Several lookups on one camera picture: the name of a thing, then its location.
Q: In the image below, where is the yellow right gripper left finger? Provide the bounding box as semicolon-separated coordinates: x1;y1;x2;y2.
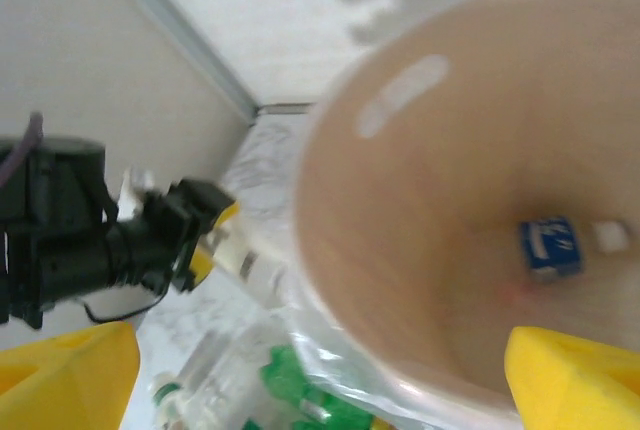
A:
0;321;141;430

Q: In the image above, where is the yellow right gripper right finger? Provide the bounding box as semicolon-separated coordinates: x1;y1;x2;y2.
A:
503;326;640;430

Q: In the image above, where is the clear plastic bottle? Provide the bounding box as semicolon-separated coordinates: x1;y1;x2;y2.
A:
208;223;302;312

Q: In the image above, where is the clear bottle with green cap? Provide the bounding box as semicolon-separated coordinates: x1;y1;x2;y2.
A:
151;323;282;430

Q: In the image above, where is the green plastic bottle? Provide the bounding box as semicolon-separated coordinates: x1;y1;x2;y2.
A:
258;343;375;430

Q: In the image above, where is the cream ribbed plastic bin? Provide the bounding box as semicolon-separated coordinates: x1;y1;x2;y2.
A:
293;0;640;424

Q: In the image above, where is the clear bottle with blue label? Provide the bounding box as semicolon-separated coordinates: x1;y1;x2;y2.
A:
514;214;631;286

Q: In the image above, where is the thin black left gripper cable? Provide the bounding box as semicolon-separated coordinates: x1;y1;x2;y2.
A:
81;293;167;325

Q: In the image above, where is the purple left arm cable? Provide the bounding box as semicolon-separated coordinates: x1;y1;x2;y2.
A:
0;110;47;187

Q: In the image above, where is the aluminium table edge rail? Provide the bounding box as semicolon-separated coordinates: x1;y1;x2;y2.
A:
255;101;322;117

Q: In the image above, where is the aluminium frame post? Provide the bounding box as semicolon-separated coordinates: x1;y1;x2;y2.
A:
83;0;262;126

